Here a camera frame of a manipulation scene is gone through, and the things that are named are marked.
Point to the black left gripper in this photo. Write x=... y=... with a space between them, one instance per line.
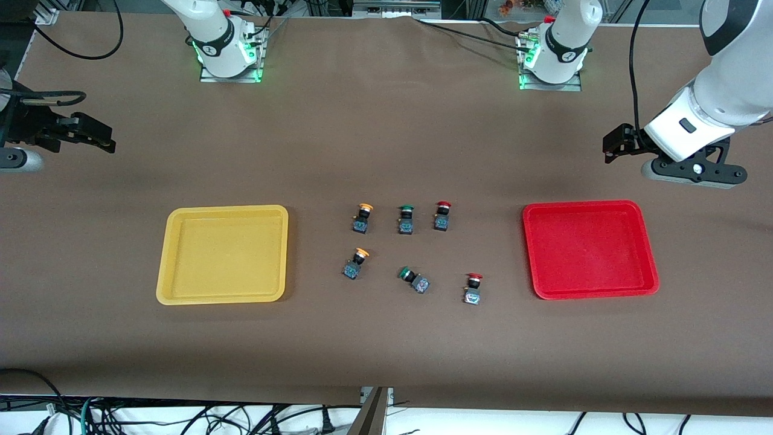
x=628 y=140

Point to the yellow push button switch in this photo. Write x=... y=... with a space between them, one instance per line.
x=351 y=270
x=360 y=226

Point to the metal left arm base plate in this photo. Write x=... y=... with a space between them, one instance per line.
x=577 y=84

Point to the silver aluminium frame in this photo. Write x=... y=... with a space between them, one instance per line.
x=395 y=9

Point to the red push button switch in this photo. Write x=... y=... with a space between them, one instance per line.
x=472 y=296
x=441 y=223

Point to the silver corner bracket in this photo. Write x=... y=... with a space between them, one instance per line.
x=47 y=16

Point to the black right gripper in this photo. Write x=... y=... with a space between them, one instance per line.
x=30 y=125

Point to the black power plug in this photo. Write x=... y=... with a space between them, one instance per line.
x=328 y=423

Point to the green push button switch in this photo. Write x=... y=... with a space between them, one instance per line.
x=405 y=226
x=420 y=284

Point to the yellow plastic tray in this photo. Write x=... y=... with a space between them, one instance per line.
x=223 y=254

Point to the dark table support post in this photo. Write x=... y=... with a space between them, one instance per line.
x=371 y=417

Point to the brown table cover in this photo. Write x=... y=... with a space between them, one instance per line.
x=386 y=139

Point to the colourful background object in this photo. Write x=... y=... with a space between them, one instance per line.
x=513 y=7

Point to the red plastic tray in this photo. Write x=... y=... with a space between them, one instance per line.
x=589 y=251

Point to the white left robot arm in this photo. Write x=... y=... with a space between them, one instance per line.
x=724 y=90

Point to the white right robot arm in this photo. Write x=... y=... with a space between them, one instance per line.
x=211 y=30

